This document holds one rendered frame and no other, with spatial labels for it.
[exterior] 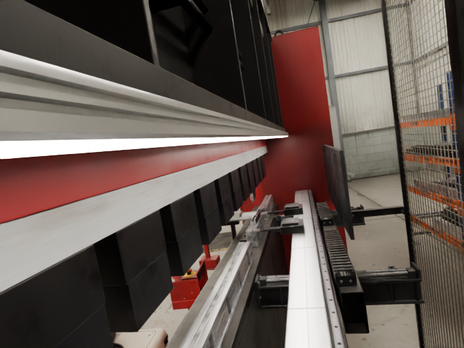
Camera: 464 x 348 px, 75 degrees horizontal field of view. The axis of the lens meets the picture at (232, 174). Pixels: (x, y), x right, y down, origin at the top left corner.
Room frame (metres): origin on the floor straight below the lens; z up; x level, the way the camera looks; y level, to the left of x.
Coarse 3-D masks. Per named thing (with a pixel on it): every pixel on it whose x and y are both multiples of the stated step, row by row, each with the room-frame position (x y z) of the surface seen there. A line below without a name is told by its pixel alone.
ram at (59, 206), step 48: (192, 144) 0.85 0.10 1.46; (240, 144) 1.53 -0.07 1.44; (0, 192) 0.30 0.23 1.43; (48, 192) 0.35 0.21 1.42; (96, 192) 0.43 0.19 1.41; (144, 192) 0.56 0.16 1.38; (0, 240) 0.29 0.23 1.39; (48, 240) 0.34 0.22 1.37; (96, 240) 0.41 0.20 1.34; (0, 288) 0.28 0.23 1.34
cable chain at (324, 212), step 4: (316, 204) 1.76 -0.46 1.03; (320, 204) 1.69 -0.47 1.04; (324, 204) 1.68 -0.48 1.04; (320, 208) 1.61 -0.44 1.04; (324, 208) 1.60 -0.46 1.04; (328, 208) 1.59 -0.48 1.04; (320, 212) 1.52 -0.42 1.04; (324, 212) 1.51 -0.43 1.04; (328, 212) 1.51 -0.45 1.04; (320, 216) 1.45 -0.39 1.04; (324, 216) 1.44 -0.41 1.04; (328, 216) 1.42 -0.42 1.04; (320, 220) 1.41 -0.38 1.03; (324, 220) 1.41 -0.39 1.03; (328, 220) 1.40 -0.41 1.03; (332, 220) 1.40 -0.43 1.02; (324, 224) 1.41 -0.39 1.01; (328, 224) 1.40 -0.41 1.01; (332, 224) 1.40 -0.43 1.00
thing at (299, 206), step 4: (288, 204) 1.84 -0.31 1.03; (292, 204) 1.82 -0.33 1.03; (296, 204) 1.80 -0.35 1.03; (300, 204) 1.84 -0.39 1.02; (284, 208) 1.81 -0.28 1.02; (288, 208) 1.77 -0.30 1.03; (292, 208) 1.77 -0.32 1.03; (296, 208) 1.76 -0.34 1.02; (300, 208) 1.75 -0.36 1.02; (264, 212) 1.87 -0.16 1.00; (268, 212) 1.85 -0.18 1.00; (272, 212) 1.83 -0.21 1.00; (276, 212) 1.82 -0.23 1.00; (280, 212) 1.82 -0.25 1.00; (284, 212) 1.77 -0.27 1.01; (288, 212) 1.76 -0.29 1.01; (292, 212) 1.76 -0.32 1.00; (296, 212) 1.75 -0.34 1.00; (300, 212) 1.75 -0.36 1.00
